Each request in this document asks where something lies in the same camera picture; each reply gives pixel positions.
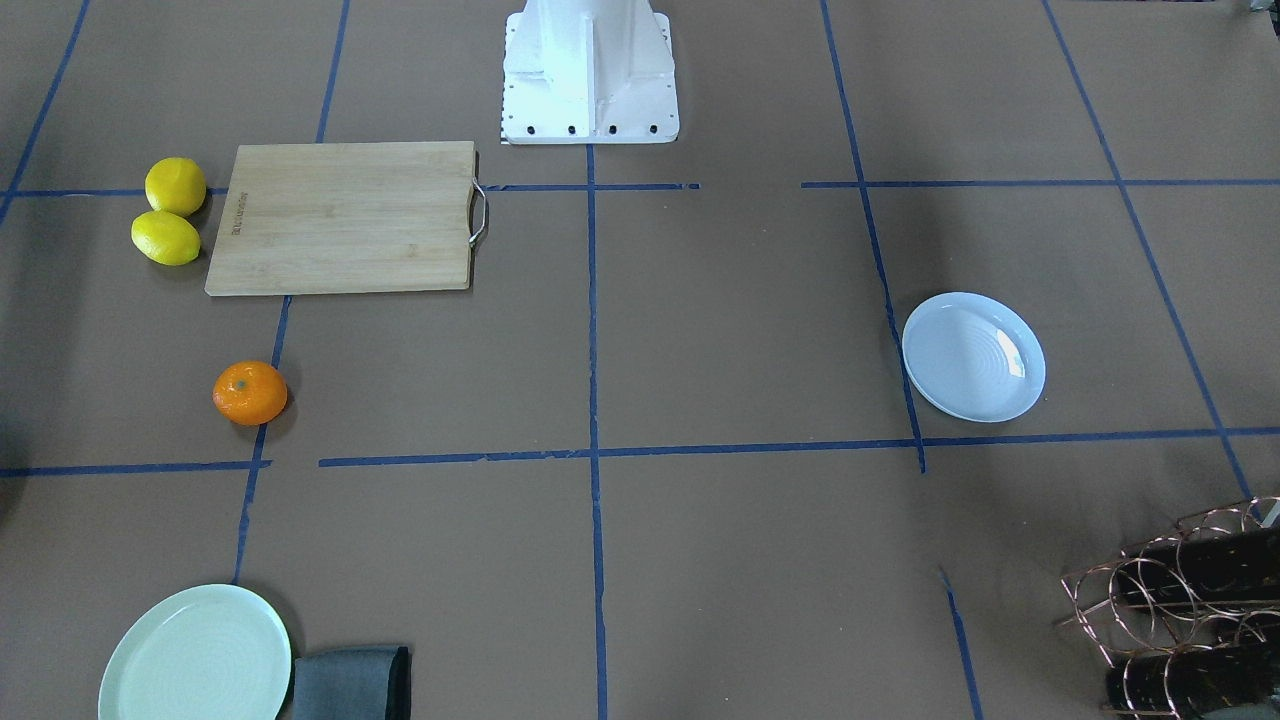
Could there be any light blue plate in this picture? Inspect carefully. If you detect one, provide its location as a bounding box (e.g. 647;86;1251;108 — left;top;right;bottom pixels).
901;292;1047;423

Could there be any light green plate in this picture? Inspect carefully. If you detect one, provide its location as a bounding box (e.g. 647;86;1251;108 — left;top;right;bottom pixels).
97;584;293;719

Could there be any wooden cutting board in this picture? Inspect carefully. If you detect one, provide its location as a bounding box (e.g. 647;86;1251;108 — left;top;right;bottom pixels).
205;141;488;297

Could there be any orange fruit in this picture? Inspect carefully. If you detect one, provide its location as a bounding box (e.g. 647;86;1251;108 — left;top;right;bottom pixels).
211;361;289;427

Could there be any folded grey cloth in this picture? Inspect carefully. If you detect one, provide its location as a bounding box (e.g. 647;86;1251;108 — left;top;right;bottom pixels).
292;644;411;719

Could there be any lower yellow lemon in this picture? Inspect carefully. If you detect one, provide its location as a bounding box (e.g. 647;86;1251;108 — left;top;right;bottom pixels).
131;210;202;266

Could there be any yellow lemon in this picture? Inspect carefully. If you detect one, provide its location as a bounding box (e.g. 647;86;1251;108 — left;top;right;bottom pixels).
131;210;202;266
143;158;209;217

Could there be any upper yellow lemon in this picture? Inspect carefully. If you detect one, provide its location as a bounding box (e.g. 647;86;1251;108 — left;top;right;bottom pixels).
143;158;209;217

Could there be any dark glass wine bottle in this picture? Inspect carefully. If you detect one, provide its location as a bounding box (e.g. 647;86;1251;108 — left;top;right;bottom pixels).
1116;527;1279;611

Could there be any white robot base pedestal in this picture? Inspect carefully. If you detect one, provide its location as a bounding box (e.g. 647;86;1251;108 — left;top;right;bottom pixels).
500;1;681;146

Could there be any copper wire bottle rack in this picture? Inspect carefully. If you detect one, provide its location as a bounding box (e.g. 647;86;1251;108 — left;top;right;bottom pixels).
1060;497;1279;719

